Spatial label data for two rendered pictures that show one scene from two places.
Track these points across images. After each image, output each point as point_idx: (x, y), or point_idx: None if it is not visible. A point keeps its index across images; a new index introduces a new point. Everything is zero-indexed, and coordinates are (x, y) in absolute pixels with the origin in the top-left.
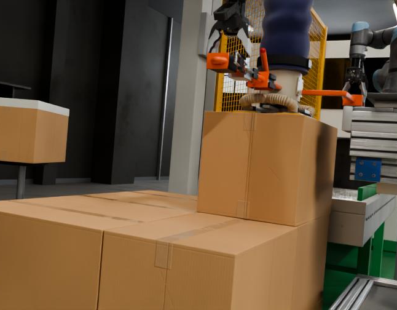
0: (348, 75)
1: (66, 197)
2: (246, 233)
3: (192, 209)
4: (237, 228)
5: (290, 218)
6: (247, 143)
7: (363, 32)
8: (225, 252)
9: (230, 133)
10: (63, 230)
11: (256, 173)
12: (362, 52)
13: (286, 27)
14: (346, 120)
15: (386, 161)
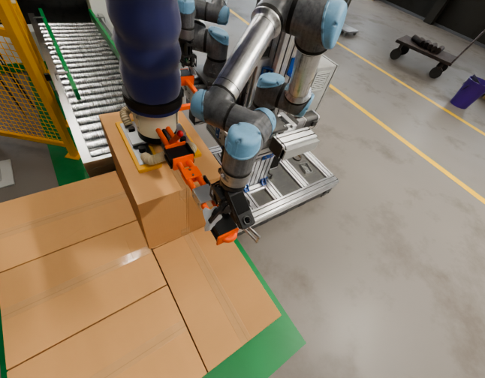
0: (185, 63)
1: (19, 343)
2: (233, 268)
3: (136, 244)
4: (217, 263)
5: None
6: (184, 204)
7: (193, 14)
8: (277, 318)
9: (169, 206)
10: None
11: (193, 214)
12: (193, 37)
13: (169, 72)
14: None
15: None
